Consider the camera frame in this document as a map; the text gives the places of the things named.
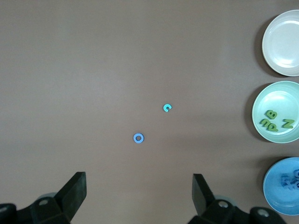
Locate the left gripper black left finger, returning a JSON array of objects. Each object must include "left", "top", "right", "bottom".
[{"left": 16, "top": 172, "right": 87, "bottom": 224}]

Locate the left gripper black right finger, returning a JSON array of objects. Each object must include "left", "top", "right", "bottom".
[{"left": 188, "top": 173, "right": 252, "bottom": 224}]

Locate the blue foam letter X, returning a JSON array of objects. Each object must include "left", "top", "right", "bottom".
[{"left": 284, "top": 178, "right": 299, "bottom": 190}]

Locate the green foam letter B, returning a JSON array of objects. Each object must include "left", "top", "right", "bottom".
[{"left": 264, "top": 109, "right": 278, "bottom": 120}]

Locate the blue plate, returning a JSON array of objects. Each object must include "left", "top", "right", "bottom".
[{"left": 263, "top": 157, "right": 299, "bottom": 216}]

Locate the light green plate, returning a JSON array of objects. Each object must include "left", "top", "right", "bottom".
[{"left": 251, "top": 81, "right": 299, "bottom": 143}]

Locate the brown table cover sheet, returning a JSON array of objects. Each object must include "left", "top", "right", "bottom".
[{"left": 0, "top": 0, "right": 299, "bottom": 224}]

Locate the beige plate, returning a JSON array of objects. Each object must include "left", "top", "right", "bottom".
[{"left": 261, "top": 9, "right": 299, "bottom": 77}]

